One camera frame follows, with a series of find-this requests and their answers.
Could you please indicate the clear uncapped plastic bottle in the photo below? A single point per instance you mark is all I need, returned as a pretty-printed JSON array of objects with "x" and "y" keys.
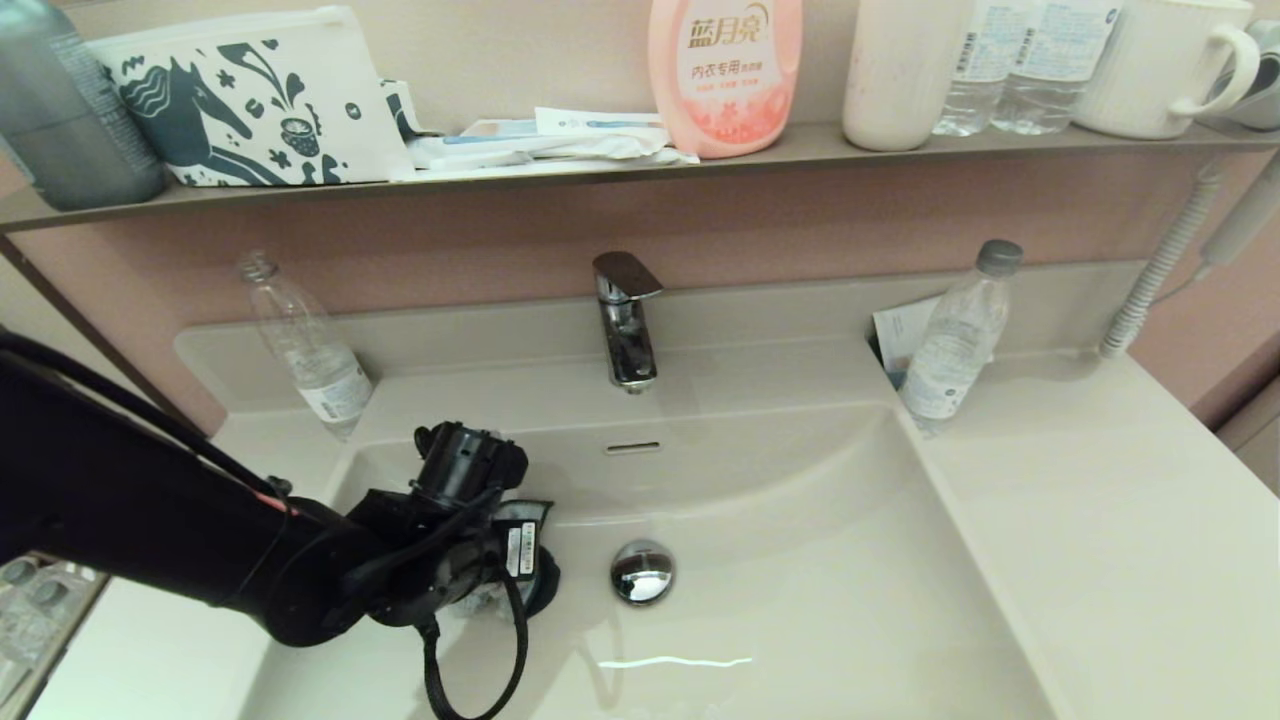
[{"x": 320, "y": 370}]

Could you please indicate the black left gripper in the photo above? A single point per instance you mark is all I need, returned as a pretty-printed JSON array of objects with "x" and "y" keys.
[{"x": 470, "y": 565}]

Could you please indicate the grey cylindrical bottle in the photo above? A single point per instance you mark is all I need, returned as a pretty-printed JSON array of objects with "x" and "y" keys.
[{"x": 65, "y": 130}]

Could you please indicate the crumpled white plastic packet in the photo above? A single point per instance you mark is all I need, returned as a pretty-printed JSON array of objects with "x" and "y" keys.
[{"x": 560, "y": 150}]

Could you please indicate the white paper card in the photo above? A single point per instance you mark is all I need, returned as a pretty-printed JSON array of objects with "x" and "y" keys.
[{"x": 900, "y": 332}]

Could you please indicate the white blue toothbrush packet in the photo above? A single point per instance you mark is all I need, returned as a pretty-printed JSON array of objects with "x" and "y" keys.
[{"x": 600, "y": 121}]

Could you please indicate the white ceramic sink vanity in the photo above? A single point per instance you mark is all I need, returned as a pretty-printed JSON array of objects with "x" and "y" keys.
[{"x": 850, "y": 560}]

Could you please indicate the white ribbed mug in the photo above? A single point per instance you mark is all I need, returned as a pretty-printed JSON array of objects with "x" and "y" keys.
[{"x": 1155, "y": 70}]

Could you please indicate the clear bottle with grey cap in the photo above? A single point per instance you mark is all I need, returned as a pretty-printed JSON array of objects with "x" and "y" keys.
[{"x": 952, "y": 350}]

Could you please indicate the chrome sink faucet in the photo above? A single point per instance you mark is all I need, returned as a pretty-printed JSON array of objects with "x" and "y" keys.
[{"x": 630, "y": 330}]

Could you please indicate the grey wall shelf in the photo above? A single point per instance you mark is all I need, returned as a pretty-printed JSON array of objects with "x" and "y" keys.
[{"x": 900, "y": 148}]

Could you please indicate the small white patterned box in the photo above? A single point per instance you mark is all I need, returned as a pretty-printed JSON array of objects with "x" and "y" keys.
[{"x": 402, "y": 107}]

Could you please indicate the cream tumbler cup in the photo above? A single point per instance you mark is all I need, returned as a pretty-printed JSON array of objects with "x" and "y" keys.
[{"x": 900, "y": 80}]

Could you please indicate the white pouch with horse print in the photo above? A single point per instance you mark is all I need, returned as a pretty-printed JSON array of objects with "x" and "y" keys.
[{"x": 250, "y": 100}]

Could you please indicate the clear labelled water bottle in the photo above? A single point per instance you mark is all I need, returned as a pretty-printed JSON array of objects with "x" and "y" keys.
[
  {"x": 975, "y": 70},
  {"x": 1050, "y": 70}
]

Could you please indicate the pink laundry detergent bottle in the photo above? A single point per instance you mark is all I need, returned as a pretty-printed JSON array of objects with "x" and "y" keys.
[{"x": 725, "y": 90}]

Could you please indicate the blue grey fleece cloth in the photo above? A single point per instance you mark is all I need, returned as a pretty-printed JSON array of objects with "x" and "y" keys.
[{"x": 545, "y": 585}]

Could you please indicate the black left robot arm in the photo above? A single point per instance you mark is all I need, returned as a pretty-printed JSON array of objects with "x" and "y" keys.
[{"x": 150, "y": 510}]

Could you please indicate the grey hair dryer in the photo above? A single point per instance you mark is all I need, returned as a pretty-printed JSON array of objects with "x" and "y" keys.
[{"x": 1265, "y": 90}]

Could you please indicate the clear plastic wrapped items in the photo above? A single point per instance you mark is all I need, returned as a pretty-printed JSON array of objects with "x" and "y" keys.
[{"x": 40, "y": 620}]

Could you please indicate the chrome drain stopper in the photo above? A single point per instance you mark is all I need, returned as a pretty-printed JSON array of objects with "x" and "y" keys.
[{"x": 642, "y": 572}]

